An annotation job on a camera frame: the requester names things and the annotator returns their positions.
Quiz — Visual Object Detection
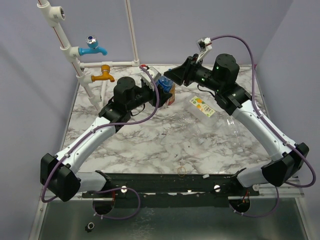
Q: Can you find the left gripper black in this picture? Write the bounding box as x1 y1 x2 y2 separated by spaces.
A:
127 82 173 112

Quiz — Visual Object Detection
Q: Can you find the golden energy drink bottle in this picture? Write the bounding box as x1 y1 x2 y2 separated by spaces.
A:
166 83 176 106

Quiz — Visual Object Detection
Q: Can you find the blue label water bottle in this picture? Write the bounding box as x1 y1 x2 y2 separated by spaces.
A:
156 75 174 93

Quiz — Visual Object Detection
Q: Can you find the white bottle cap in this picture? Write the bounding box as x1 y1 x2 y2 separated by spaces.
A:
202 174 210 179

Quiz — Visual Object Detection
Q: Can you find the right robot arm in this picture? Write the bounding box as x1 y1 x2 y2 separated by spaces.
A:
164 53 310 196

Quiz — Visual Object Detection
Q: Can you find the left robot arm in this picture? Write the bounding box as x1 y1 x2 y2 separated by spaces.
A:
40 76 172 202

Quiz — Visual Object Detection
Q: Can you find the orange label clear bottle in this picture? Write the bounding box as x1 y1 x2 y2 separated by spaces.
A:
183 94 223 129

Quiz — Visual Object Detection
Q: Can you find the orange faucet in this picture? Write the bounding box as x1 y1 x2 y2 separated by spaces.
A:
91 64 116 82

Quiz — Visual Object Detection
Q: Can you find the yellow rubber band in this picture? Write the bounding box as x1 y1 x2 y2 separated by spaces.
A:
177 166 187 176

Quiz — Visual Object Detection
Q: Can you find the blue faucet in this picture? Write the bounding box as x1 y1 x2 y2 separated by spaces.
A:
78 35 108 56

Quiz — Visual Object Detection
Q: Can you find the small black white knob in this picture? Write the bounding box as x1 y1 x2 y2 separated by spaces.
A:
85 222 95 233

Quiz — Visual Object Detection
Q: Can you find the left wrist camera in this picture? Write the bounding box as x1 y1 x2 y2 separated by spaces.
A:
140 65 162 91

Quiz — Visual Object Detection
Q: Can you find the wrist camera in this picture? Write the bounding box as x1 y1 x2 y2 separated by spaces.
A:
196 37 212 63
140 65 162 91

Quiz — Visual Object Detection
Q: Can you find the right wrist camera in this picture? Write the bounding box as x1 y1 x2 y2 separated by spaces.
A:
196 37 212 63

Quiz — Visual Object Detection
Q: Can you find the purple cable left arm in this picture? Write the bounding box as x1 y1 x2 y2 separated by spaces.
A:
40 65 161 203

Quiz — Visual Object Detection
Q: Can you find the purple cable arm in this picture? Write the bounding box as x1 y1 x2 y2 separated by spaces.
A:
211 34 316 187
40 65 161 203

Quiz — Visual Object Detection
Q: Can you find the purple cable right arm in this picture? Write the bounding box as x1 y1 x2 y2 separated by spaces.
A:
211 34 316 187

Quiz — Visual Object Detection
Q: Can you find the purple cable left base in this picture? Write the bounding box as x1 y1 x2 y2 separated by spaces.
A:
92 185 142 221

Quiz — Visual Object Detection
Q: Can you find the purple cable base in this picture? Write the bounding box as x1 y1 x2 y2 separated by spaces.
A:
92 185 142 221
232 186 280 218

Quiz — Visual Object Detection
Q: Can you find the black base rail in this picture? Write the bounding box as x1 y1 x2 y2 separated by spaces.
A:
82 173 253 208

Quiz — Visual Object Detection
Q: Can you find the white PVC pipe frame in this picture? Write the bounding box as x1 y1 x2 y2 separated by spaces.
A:
36 0 140 112

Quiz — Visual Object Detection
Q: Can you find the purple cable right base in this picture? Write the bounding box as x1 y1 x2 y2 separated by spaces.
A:
232 186 280 218

